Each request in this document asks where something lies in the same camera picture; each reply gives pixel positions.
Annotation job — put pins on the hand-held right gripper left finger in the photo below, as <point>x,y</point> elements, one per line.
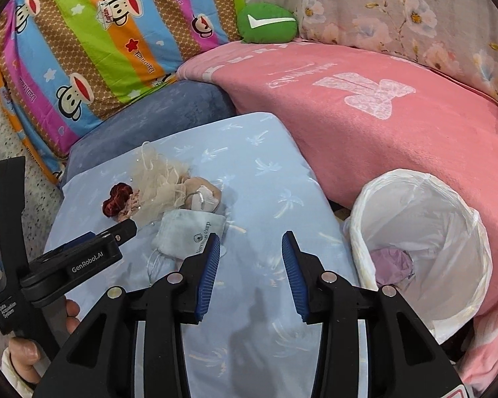
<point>209,277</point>

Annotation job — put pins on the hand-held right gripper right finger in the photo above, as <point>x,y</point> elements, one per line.
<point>294,277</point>

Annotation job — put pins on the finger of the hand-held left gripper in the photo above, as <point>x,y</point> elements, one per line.
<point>122,231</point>
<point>79,245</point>

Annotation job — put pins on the purple cloth garment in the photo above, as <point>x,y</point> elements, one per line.
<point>392,265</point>

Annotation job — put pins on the bin with white plastic bag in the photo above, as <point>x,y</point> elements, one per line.
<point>448,232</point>

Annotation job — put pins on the person's left hand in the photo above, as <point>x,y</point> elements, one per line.
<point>25,356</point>

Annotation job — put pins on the light blue palm print cloth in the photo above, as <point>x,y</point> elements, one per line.
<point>274,166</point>

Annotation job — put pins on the blue-grey sofa cushion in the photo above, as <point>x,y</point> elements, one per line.
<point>170,107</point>

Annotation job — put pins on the pink blanket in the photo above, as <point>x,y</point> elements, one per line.
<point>357,141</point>

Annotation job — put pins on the colourful monkey print pillow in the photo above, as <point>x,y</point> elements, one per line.
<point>108,49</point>

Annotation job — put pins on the green round cushion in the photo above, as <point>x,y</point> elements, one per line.
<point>265,25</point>

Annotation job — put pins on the grey floral blanket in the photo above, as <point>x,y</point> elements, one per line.
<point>398,8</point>

